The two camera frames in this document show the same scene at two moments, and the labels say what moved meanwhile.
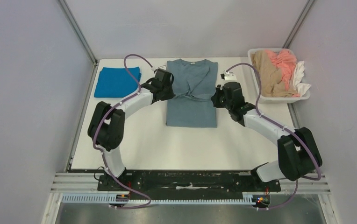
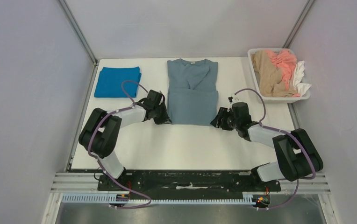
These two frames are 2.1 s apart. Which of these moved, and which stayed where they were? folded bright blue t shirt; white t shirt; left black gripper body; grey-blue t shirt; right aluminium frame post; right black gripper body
Moved: left black gripper body; right black gripper body
Stayed: white t shirt; grey-blue t shirt; folded bright blue t shirt; right aluminium frame post
